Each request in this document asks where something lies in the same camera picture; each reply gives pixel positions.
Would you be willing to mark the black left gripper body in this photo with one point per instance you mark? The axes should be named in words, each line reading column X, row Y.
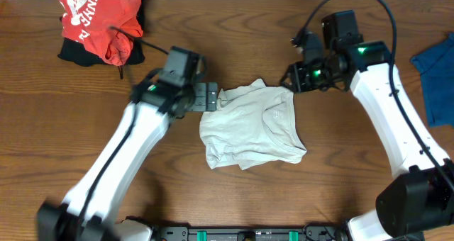
column 198, row 101

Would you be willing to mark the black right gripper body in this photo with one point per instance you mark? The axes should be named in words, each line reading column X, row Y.
column 316, row 75

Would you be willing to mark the beige t-shirt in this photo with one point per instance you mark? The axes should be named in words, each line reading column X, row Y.
column 252, row 125

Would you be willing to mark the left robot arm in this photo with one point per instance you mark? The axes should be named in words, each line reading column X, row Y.
column 89, row 209

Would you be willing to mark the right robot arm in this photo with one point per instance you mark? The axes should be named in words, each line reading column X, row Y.
column 420, row 196

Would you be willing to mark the blue t-shirt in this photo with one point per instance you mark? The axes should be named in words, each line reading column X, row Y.
column 435, row 66

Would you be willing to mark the black folded garment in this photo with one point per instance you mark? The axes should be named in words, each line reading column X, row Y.
column 74, row 52

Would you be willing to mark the red printed t-shirt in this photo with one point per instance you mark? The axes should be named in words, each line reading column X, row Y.
column 101, row 26

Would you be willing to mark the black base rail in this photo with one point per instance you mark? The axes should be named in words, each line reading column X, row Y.
column 230, row 234

